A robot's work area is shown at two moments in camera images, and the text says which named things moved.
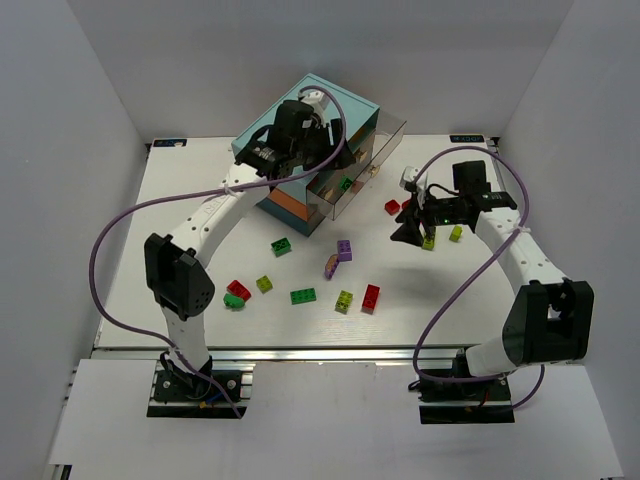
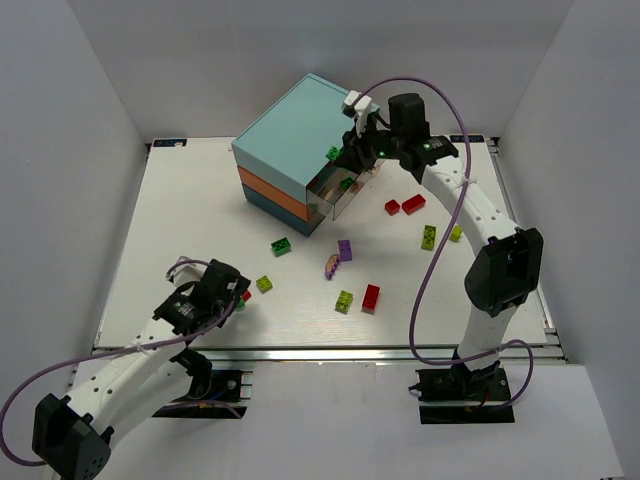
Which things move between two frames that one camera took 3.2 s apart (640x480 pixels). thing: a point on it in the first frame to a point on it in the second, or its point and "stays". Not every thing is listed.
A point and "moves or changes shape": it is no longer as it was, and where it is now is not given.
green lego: [346, 183] stays
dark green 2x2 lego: [281, 247] stays
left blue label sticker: [169, 142] stays
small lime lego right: [455, 233] stays
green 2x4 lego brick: [303, 296] moves or changes shape
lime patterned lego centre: [343, 301] stays
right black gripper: [420, 215] to [357, 151]
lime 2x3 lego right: [428, 244] stays
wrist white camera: [407, 175] to [356, 105]
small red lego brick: [392, 206] stays
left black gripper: [329, 145] to [232, 292]
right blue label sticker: [467, 138] stays
